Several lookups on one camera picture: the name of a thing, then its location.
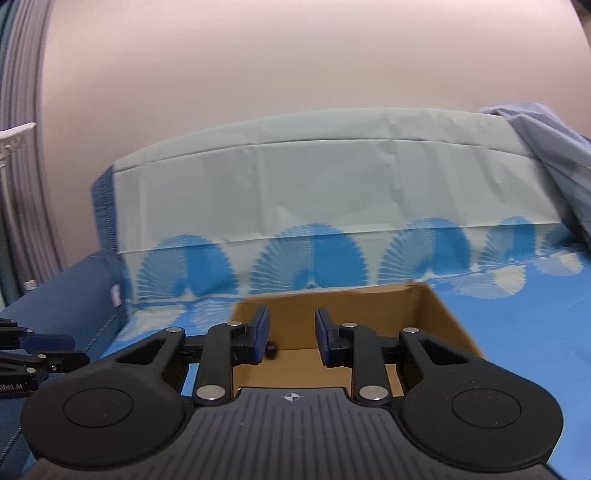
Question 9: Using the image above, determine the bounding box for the blue fan-print cloth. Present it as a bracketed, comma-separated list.
[90, 107, 591, 480]

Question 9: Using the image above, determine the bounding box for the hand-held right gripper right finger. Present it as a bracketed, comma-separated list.
[314, 307, 486, 408]

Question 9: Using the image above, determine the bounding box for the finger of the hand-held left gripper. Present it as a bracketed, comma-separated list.
[0, 318, 76, 353]
[0, 351, 91, 376]

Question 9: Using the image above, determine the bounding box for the grey-blue cloth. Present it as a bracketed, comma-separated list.
[478, 102, 591, 252]

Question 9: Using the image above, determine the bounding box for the white furniture rail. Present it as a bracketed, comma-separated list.
[0, 121, 38, 190]

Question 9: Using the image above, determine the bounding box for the brown cardboard box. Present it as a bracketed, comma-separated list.
[229, 282, 486, 398]

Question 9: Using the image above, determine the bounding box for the dark blue sofa cushion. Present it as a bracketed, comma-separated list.
[0, 164, 127, 480]

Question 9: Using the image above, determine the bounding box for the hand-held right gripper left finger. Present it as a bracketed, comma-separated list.
[115, 303, 271, 408]

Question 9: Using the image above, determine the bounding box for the grey striped curtain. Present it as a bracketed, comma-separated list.
[0, 0, 63, 308]

